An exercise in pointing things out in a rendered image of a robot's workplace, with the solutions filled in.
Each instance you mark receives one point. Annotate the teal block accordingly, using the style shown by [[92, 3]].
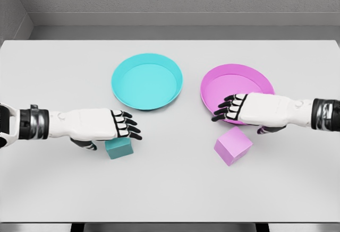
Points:
[[119, 149]]

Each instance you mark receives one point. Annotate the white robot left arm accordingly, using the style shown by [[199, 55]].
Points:
[[32, 124]]

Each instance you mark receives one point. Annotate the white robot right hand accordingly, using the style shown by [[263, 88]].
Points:
[[261, 108]]

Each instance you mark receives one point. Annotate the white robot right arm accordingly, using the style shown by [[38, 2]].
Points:
[[313, 112]]

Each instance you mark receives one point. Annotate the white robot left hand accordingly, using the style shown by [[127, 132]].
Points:
[[95, 124]]

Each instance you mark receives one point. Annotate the pink plate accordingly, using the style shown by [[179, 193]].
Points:
[[228, 83]]

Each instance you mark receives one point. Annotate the pink block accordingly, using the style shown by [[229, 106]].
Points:
[[232, 145]]

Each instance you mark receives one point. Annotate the cyan plate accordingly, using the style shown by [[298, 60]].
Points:
[[146, 81]]

